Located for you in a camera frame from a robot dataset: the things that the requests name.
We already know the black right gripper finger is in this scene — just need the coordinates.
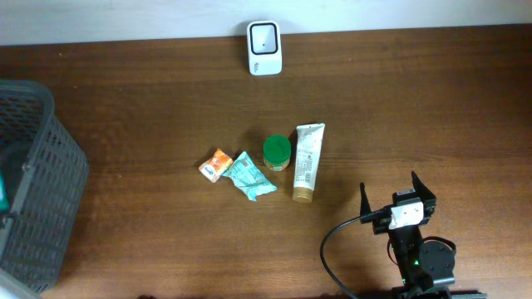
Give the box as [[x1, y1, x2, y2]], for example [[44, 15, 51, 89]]
[[411, 171, 436, 200], [360, 182, 372, 223]]

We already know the white tube with gold cap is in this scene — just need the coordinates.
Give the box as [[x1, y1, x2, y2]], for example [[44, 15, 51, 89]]
[[293, 123, 325, 203]]

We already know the green lidded jar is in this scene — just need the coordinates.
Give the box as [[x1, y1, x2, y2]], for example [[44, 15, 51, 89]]
[[263, 135, 292, 171]]

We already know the teal snack packet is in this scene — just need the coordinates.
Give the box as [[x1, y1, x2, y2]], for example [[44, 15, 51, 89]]
[[223, 151, 278, 202]]

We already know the orange snack packet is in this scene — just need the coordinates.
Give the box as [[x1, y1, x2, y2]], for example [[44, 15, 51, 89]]
[[199, 149, 234, 183]]

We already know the green 3M wipes pack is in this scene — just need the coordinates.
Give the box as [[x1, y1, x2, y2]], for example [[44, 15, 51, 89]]
[[0, 174, 9, 213]]

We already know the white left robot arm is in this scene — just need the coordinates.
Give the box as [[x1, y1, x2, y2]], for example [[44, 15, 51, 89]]
[[0, 270, 41, 299]]

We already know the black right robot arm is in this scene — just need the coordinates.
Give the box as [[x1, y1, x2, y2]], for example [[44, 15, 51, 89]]
[[360, 173, 488, 299]]

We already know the white barcode scanner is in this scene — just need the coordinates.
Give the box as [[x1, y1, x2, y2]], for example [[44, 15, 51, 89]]
[[246, 21, 283, 76]]

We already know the grey plastic basket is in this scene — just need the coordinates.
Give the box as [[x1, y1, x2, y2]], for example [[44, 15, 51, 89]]
[[1, 80, 89, 293]]

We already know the black right camera cable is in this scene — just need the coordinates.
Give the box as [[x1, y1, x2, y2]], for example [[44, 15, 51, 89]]
[[318, 208, 392, 299]]

